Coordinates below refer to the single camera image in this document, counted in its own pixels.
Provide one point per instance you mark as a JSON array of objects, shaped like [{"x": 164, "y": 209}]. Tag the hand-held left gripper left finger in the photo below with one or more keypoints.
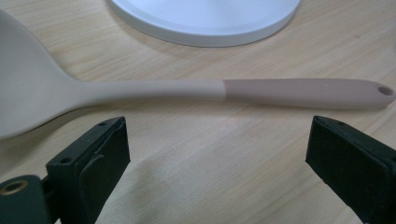
[{"x": 90, "y": 168}]

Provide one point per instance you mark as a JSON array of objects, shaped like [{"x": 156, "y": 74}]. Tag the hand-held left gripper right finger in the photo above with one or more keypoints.
[{"x": 351, "y": 165}]

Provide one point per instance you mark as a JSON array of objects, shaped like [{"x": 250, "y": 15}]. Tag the white utensil rack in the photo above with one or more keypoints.
[{"x": 202, "y": 18}]

